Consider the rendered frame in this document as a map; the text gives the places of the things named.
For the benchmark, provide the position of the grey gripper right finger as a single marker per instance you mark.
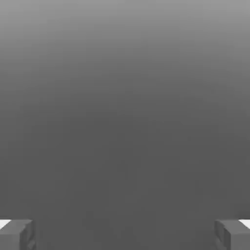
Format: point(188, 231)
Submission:
point(236, 237)

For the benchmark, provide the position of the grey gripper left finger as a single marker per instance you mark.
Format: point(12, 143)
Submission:
point(13, 236)

